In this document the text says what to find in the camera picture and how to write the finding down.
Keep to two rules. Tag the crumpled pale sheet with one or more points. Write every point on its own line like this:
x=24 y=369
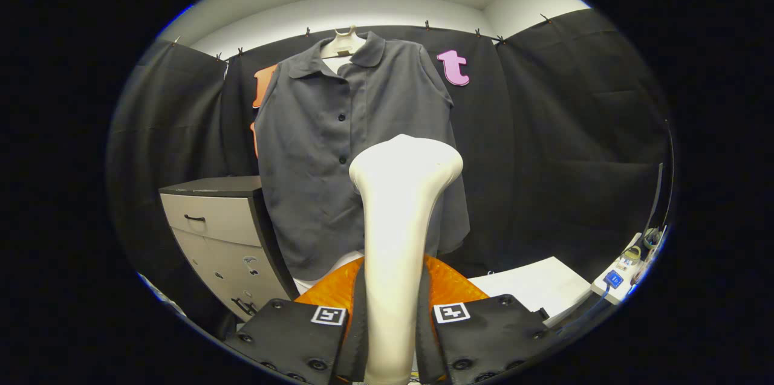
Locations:
x=160 y=294

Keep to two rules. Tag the white garment steamer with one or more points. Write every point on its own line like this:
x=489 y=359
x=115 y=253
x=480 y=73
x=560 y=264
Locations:
x=396 y=222

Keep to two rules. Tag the grey drawer cabinet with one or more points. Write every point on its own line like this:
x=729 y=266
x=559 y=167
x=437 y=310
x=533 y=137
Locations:
x=217 y=234

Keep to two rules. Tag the white mannequin torso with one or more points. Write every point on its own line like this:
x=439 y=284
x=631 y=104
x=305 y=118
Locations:
x=343 y=46

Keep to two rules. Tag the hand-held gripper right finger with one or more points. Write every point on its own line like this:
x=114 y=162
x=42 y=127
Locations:
x=484 y=336

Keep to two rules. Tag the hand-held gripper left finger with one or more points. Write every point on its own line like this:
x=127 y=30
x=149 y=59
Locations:
x=302 y=336

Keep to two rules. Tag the white power strip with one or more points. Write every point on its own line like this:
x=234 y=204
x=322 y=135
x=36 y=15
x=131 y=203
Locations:
x=623 y=273

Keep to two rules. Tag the grey button shirt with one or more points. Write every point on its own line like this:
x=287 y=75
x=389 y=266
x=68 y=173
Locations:
x=314 y=179

